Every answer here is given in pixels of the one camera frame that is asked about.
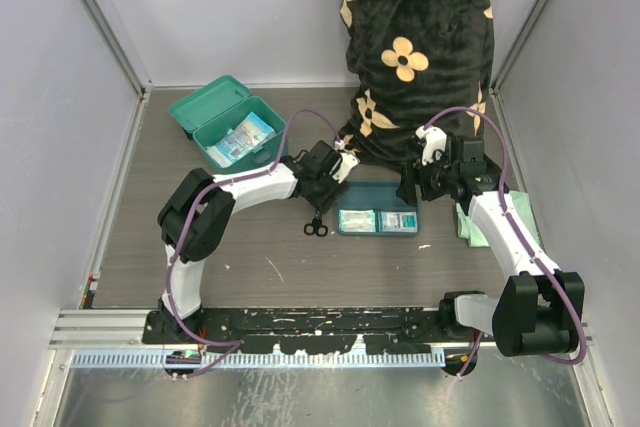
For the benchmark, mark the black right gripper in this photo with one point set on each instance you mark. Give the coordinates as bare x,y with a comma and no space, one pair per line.
410,174

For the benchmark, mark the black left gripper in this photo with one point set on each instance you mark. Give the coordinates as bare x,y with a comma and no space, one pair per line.
324,202

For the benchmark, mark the black handled scissors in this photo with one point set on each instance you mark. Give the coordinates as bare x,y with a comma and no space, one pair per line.
316,227

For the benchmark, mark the dark teal divided tray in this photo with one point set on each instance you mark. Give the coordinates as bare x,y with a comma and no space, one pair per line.
372,208

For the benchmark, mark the teal white sachet packet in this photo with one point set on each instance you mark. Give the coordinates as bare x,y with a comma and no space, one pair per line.
398,222

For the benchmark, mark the white gauze pad stack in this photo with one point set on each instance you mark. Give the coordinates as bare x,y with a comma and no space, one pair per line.
357,221

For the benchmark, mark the large blue cotton pack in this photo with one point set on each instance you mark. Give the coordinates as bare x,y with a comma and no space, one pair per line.
250,134

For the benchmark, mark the teal medicine kit box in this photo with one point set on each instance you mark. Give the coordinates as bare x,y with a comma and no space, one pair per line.
207,114

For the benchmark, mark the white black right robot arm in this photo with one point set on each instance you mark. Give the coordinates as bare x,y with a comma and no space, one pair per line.
540,307

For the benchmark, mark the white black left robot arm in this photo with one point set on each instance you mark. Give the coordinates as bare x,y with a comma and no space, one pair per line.
194,219

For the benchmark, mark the black floral plush blanket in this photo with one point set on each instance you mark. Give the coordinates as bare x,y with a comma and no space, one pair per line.
415,60

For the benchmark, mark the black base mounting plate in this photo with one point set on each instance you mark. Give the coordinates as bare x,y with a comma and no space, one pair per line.
393,330

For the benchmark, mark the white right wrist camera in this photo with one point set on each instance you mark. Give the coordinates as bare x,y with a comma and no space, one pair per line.
434,143

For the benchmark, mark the aluminium slotted rail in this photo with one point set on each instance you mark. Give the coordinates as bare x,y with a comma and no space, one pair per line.
145,338

